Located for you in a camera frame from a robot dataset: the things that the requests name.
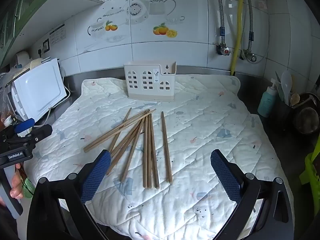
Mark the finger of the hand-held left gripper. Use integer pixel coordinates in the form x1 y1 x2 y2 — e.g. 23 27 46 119
14 118 35 134
25 124 53 147

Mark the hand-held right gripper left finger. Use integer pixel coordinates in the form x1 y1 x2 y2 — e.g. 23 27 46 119
27 149 112 240

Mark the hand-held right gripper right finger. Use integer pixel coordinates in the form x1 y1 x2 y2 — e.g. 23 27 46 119
210 149 294 240

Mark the pile of wooden chopsticks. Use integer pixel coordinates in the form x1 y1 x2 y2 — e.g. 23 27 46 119
83 107 173 189

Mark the cream plastic utensil holder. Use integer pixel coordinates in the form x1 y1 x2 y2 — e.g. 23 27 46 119
123 61 177 102

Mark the person's left hand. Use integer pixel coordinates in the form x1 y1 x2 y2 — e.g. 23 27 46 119
9 163 23 199

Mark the clear plastic bag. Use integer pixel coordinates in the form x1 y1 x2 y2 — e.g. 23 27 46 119
0 72 15 120

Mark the green plastic bottle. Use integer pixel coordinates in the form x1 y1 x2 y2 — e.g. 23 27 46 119
21 177 35 198

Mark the white countertop oven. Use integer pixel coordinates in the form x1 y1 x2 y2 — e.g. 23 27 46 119
11 57 68 122

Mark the white quilted printed mat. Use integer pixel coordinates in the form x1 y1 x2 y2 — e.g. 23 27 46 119
24 74 294 240

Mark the cream kitchen appliance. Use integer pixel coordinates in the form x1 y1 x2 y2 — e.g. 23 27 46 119
14 51 48 73

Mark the black utensil container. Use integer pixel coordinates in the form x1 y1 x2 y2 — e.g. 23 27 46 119
274 97 298 128

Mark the teal pump bottle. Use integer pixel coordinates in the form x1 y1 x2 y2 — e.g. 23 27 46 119
257 78 279 118

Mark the green plastic basket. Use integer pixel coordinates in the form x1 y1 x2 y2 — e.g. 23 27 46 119
299 152 320 200

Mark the metal pot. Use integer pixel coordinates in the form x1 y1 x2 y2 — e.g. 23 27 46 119
292 92 320 134

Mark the wooden spoon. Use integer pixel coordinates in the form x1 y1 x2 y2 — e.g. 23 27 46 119
289 93 300 107

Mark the white rice paddle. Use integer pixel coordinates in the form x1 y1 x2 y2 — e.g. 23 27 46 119
280 70 293 105

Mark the metal angle valve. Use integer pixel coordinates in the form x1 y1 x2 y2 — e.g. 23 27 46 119
240 49 258 63

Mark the yellow gas pipe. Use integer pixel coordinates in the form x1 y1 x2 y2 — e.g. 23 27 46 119
230 0 247 77

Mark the white power cord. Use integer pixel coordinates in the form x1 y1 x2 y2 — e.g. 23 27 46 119
35 81 73 126

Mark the wall power socket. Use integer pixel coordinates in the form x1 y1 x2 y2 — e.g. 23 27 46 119
37 38 50 58

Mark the wall label sticker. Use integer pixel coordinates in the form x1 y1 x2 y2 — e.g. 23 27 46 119
49 23 67 46

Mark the green wall cabinet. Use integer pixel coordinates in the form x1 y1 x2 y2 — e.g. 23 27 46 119
0 0 105 68

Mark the red handle water valve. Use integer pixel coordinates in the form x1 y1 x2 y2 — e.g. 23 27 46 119
215 42 232 56

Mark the thin white hose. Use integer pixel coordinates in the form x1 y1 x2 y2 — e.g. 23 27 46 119
255 2 272 63

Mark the braided metal hose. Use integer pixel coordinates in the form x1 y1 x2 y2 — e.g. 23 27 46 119
214 0 227 48
246 0 265 53

